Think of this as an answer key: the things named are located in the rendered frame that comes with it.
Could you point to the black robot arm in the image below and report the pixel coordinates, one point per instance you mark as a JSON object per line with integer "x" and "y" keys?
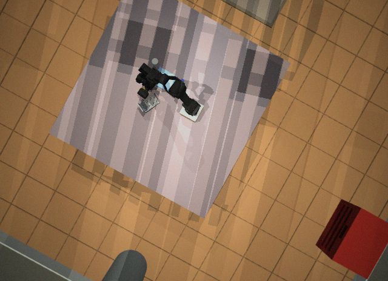
{"x": 178, "y": 89}

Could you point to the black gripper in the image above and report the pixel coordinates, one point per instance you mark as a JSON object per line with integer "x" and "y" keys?
{"x": 144, "y": 92}

